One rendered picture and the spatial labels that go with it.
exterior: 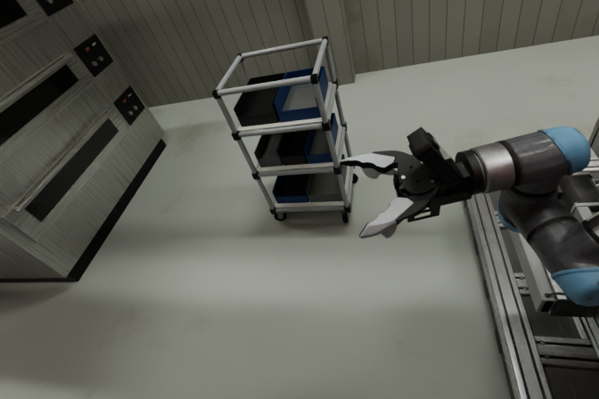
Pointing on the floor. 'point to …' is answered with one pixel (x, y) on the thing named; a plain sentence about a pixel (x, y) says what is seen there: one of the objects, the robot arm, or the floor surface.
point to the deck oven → (61, 128)
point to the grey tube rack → (294, 134)
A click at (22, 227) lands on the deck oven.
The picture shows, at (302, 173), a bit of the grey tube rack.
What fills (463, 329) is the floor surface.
